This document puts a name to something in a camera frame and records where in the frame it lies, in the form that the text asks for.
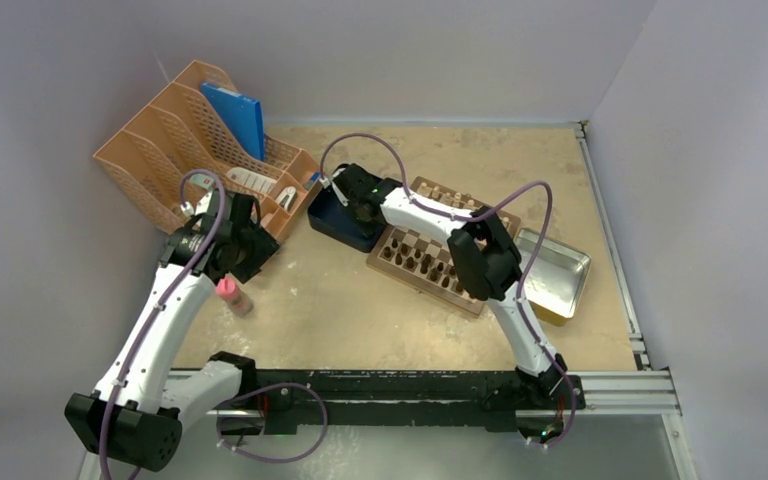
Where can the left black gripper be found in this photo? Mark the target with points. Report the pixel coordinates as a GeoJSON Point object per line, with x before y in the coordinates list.
{"type": "Point", "coordinates": [264, 247]}

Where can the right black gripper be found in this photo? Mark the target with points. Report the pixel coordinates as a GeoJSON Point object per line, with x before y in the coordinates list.
{"type": "Point", "coordinates": [368, 228]}

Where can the dark blue tray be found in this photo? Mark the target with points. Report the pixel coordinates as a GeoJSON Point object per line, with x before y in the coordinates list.
{"type": "Point", "coordinates": [326, 217]}

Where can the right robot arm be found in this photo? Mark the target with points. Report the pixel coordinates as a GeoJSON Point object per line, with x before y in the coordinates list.
{"type": "Point", "coordinates": [487, 262]}

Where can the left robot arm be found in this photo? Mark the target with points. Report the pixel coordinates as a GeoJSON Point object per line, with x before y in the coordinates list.
{"type": "Point", "coordinates": [133, 415]}

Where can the row of dark chess pieces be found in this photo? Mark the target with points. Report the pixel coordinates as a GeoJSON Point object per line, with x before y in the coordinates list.
{"type": "Point", "coordinates": [422, 260]}

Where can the wooden chess board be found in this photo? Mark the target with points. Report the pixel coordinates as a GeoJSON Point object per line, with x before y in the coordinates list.
{"type": "Point", "coordinates": [466, 304]}

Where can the light pieces on board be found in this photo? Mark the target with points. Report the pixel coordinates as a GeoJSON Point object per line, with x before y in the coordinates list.
{"type": "Point", "coordinates": [448, 200]}

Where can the pink capped bottle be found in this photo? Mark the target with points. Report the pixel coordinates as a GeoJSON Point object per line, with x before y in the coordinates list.
{"type": "Point", "coordinates": [237, 302]}

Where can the orange plastic file organizer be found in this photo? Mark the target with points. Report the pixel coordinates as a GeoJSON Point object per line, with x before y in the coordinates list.
{"type": "Point", "coordinates": [179, 131]}

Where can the blue folder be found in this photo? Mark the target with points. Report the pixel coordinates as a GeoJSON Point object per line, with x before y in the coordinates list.
{"type": "Point", "coordinates": [241, 114]}

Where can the metal tin box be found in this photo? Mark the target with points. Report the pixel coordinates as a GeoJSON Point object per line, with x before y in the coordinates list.
{"type": "Point", "coordinates": [556, 281]}

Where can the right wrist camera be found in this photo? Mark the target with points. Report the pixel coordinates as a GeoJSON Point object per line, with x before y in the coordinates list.
{"type": "Point", "coordinates": [328, 183]}

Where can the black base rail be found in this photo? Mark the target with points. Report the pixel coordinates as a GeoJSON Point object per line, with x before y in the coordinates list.
{"type": "Point", "coordinates": [498, 401]}

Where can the aluminium frame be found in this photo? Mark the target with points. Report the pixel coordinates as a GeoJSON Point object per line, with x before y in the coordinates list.
{"type": "Point", "coordinates": [629, 427]}

